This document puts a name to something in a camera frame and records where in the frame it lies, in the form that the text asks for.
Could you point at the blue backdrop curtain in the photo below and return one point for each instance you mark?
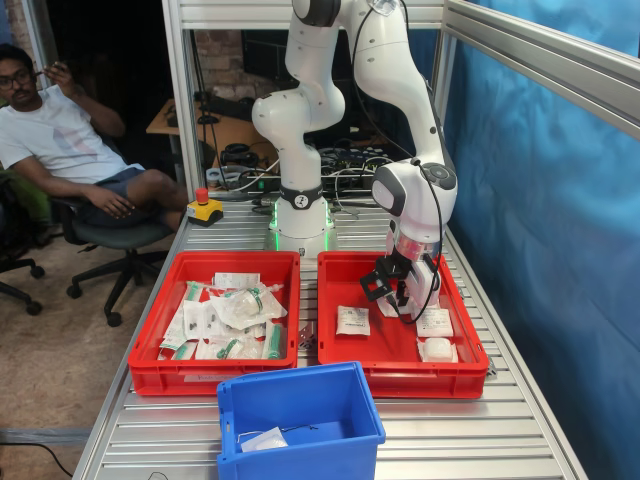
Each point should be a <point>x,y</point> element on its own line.
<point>550,250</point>

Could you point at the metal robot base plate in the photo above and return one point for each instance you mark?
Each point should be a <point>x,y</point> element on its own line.
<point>290,252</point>

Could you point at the clear bubble bandage pack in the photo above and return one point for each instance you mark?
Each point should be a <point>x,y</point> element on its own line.
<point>262,440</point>
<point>387,308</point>
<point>437,350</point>

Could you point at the red plastic crate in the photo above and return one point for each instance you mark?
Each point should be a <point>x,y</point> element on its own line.
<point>390,350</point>

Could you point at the grey tape roll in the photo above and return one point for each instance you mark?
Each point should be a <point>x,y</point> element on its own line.
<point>218,177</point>

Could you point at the man in white t-shirt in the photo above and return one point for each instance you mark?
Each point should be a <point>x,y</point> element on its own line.
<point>50,135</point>

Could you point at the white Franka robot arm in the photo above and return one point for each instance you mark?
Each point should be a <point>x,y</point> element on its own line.
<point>300,150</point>

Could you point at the printed white bandage pack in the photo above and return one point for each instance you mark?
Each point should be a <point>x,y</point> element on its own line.
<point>437,325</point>
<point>353,320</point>

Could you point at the black office chair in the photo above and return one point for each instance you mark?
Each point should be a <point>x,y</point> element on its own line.
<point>34,307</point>

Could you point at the clear dome mask pack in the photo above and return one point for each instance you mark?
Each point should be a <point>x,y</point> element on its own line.
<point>230,347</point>
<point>247,302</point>

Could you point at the printed flat white pack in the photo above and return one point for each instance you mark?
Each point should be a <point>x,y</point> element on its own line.
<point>237,279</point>

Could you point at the aluminium profile frame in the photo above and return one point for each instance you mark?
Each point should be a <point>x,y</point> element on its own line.
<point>175,100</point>

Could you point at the grey office chair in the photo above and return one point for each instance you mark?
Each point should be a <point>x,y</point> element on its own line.
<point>120,235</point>

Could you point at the green syringe pack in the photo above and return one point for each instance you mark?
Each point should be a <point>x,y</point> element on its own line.
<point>272,342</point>
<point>175,342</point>
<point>192,292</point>

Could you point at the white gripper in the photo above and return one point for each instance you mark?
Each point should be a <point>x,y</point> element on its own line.
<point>422,290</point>

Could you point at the yellow emergency stop button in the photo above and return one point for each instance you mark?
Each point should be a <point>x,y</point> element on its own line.
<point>205,210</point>

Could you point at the wooden desk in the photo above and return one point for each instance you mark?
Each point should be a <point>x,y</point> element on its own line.
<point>235,135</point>

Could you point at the red crate with label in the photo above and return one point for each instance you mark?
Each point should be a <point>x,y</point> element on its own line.
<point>150,375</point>

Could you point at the thin black thread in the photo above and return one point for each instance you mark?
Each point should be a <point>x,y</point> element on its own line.
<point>305,428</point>

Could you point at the power strip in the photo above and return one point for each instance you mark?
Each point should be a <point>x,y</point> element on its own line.
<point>260,184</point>

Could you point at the flat white paper pack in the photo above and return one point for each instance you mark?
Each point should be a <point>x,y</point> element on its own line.
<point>197,320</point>

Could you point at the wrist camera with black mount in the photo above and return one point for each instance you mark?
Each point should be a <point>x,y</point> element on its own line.
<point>385,272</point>

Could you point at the small metal angle bracket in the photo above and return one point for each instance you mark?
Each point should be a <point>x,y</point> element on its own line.
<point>492,367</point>
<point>306,340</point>

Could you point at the blue plastic storage bin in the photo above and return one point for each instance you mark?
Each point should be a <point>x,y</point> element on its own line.
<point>300,465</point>

